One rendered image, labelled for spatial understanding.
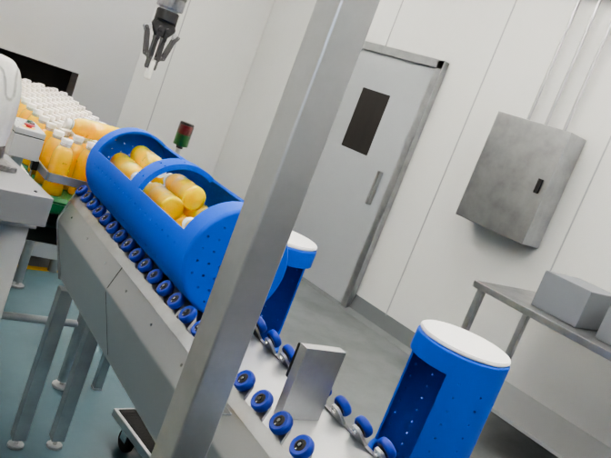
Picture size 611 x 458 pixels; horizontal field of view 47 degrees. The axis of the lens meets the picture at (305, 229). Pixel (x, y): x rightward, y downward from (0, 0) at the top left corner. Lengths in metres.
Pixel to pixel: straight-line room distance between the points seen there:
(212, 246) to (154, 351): 0.28
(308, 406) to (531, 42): 4.45
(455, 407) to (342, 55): 1.27
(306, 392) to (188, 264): 0.43
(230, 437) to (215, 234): 0.48
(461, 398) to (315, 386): 0.70
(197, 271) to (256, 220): 0.69
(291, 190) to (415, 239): 4.74
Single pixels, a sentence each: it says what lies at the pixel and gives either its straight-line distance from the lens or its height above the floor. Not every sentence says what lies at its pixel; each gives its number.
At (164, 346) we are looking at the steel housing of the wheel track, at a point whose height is 0.87.
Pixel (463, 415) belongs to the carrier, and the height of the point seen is 0.87.
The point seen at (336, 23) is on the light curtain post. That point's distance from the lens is 0.96.
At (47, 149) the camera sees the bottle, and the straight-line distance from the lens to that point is 2.68.
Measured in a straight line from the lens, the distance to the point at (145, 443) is 2.74.
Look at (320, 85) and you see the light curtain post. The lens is 0.96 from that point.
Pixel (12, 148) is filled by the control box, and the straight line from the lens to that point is 2.53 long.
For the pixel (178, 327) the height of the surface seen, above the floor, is 0.93.
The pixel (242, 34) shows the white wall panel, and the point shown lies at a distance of 7.71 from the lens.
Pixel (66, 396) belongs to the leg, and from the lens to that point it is 2.74.
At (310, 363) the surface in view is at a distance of 1.37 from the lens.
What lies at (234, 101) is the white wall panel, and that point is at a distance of 7.81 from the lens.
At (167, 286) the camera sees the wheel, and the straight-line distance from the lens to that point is 1.76.
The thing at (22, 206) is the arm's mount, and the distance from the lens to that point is 1.80.
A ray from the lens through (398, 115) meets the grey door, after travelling 6.03.
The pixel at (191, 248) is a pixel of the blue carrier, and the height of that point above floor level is 1.11.
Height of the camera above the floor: 1.51
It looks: 10 degrees down
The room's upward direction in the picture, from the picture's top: 21 degrees clockwise
